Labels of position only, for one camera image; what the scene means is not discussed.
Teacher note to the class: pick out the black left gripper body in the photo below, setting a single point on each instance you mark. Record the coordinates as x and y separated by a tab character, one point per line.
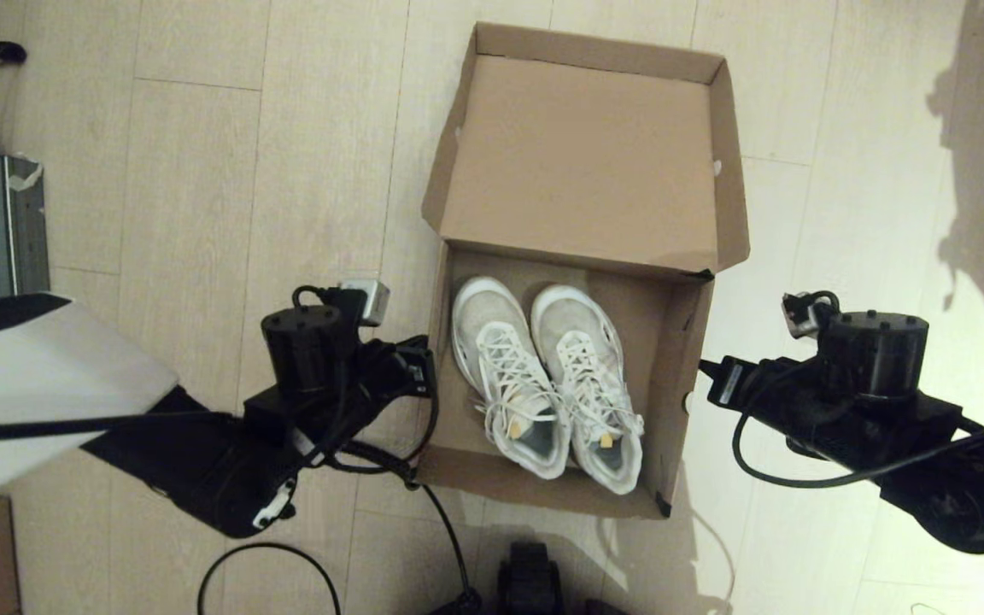
398	371

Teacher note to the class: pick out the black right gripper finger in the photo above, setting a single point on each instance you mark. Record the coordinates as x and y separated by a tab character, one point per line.
710	368

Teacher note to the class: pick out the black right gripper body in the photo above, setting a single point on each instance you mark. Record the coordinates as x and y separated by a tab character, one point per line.
757	389

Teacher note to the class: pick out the white mesh lace-up sneaker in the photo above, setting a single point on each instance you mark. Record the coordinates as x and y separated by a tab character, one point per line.
488	316
573	320

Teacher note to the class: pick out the brown cardboard shoe box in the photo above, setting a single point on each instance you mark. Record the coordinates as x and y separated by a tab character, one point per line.
586	162

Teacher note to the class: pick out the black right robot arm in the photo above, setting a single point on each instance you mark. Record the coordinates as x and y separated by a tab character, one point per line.
928	427

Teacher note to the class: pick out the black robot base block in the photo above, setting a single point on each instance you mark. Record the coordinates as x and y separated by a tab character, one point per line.
529	581

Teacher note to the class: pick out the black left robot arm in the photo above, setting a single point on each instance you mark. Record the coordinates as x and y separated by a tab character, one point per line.
202	461

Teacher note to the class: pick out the grey power supply unit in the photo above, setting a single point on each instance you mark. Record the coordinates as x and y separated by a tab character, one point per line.
5	231

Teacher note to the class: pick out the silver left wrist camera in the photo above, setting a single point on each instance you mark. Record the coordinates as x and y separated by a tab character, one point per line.
368	301

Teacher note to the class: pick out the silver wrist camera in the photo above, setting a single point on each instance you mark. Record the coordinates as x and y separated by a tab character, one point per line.
804	314
368	301

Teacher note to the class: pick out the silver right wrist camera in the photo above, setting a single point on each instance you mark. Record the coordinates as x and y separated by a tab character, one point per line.
804	314

